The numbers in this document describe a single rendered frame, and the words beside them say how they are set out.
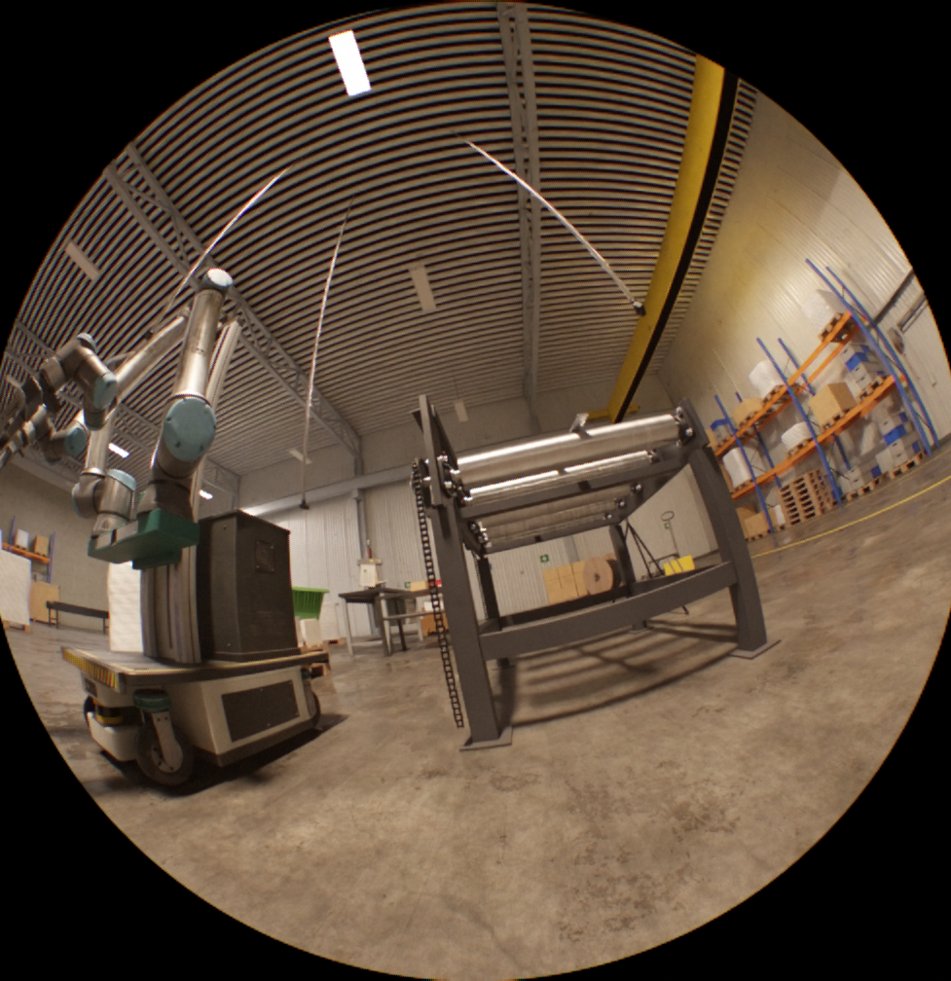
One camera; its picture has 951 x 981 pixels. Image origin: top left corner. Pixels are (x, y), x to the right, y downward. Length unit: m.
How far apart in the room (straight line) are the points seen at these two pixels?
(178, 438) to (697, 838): 1.21
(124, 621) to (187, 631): 2.80
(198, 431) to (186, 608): 0.55
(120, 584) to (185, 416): 3.17
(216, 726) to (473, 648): 0.76
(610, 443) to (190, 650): 1.49
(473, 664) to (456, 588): 0.23
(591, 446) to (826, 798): 1.07
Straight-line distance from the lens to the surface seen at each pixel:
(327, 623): 8.13
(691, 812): 0.63
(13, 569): 8.21
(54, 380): 1.02
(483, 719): 1.02
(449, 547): 0.98
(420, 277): 7.24
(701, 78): 7.98
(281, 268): 9.33
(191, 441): 0.89
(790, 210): 10.73
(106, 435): 1.69
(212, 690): 1.00
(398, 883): 0.61
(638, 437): 1.15
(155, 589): 1.41
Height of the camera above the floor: 0.42
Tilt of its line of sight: 20 degrees up
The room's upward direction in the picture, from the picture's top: 12 degrees counter-clockwise
